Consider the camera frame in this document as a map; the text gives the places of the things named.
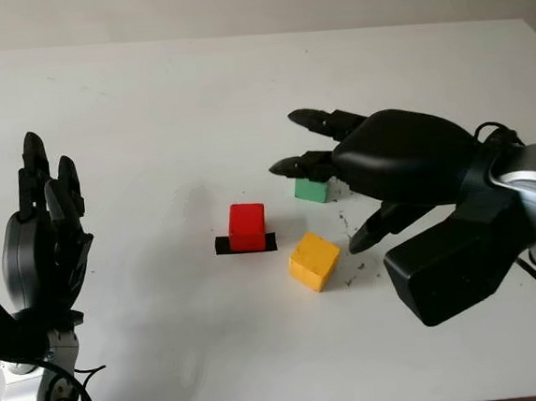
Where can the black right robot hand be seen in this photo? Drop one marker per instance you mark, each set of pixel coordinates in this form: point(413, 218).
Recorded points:
point(400, 156)

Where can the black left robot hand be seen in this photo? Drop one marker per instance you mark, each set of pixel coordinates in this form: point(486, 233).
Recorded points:
point(39, 263)

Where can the green wooden block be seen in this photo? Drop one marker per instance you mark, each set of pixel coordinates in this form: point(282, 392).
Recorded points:
point(311, 191)

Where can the yellow wooden block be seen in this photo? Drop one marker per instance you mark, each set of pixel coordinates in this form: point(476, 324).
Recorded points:
point(313, 260)

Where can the red wooden block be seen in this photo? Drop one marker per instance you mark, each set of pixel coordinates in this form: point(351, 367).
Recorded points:
point(247, 226)

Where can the black tape strip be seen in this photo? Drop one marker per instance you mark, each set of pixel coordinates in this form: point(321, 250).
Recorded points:
point(222, 246)

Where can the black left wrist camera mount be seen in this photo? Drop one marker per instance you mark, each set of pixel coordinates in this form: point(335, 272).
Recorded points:
point(7, 331)

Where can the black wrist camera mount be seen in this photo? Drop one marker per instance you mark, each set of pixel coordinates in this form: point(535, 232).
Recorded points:
point(443, 269)
point(7, 331)

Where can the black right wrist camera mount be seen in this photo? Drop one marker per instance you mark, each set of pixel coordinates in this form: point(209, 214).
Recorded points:
point(443, 269)

